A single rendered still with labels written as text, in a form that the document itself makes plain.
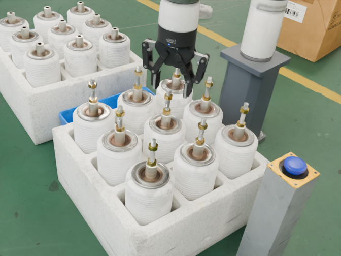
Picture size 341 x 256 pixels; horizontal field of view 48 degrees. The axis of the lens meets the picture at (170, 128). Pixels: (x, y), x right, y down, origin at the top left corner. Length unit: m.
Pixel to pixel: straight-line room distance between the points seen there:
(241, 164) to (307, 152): 0.48
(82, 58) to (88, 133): 0.34
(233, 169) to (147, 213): 0.23
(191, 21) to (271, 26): 0.38
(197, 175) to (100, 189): 0.20
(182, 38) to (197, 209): 0.34
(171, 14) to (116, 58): 0.54
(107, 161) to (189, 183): 0.17
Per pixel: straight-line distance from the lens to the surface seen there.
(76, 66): 1.17
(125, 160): 0.80
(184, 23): 0.71
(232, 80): 1.12
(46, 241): 0.97
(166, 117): 0.85
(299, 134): 1.38
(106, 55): 1.22
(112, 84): 1.21
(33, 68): 1.13
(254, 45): 1.07
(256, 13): 1.04
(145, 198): 0.73
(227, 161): 0.87
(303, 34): 1.88
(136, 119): 0.93
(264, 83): 1.11
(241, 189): 0.87
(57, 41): 1.26
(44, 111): 1.15
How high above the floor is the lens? 0.78
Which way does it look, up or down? 38 degrees down
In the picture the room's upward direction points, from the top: 7 degrees clockwise
